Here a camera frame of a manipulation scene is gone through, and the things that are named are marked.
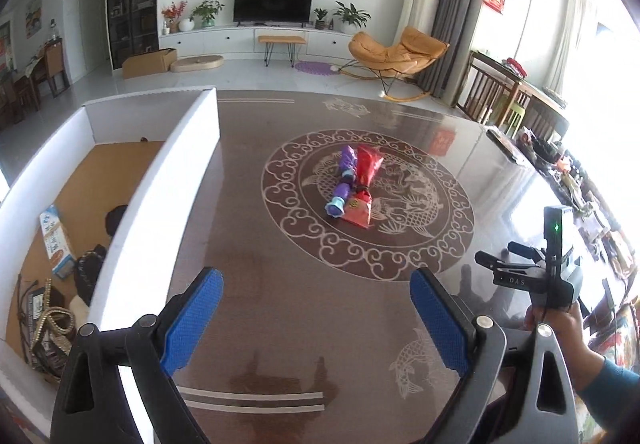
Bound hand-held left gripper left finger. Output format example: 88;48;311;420
50;267;224;444

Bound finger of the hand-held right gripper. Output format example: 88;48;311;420
474;250;506;271
506;241;546;265

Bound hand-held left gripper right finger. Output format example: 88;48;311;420
409;267;581;444

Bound black sock with silver trim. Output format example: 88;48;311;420
74;244;108;307

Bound white cardboard storage box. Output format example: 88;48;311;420
0;85;221;392

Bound gold rhinestone hair clip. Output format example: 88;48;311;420
30;278;76;365

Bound white blue ointment box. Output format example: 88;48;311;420
39;204;76;281

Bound small black box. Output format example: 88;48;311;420
17;291;51;325

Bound person's right forearm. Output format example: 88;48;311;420
570;351;640;444

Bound dark patterned desktop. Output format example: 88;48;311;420
165;89;640;444

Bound person's right hand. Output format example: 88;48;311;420
523;300;601;377

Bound row of assorted small items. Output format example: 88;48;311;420
520;129;640;285

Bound patterned cloth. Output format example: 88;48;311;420
585;294;640;375

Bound dark flat packet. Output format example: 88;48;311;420
485;128;531;165

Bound green stool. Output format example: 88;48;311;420
502;104;527;135

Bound red packet with gold emblem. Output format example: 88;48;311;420
341;189;373;229

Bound dark red packet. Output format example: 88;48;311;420
354;145;385;192

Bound wooden side table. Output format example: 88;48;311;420
510;69;571;135

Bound purple blue plastic toy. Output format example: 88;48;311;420
324;144;360;220

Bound white sheer curtain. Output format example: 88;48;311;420
542;0;598;95

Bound orange lounge chair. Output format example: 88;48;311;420
339;26;450;101

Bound grey curtain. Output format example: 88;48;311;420
417;0;493;100

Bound round beige floor pad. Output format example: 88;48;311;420
170;54;226;74

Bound purple floor mat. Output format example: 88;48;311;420
294;61;337;75

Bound brown cardboard box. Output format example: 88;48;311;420
121;48;178;80

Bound white television cabinet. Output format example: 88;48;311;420
159;22;373;59

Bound large leafy potted plant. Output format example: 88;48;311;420
332;1;372;34

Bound small wooden cabinet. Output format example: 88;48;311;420
30;37;71;98

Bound wooden bench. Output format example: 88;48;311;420
257;35;307;68

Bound red flower arrangement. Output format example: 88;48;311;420
161;0;188;32

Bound bushy green potted plant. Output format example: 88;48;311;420
189;0;225;28

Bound white door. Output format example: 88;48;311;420
79;0;108;80

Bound black television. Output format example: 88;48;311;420
234;0;315;26

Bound framed wall painting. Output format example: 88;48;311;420
25;0;43;38

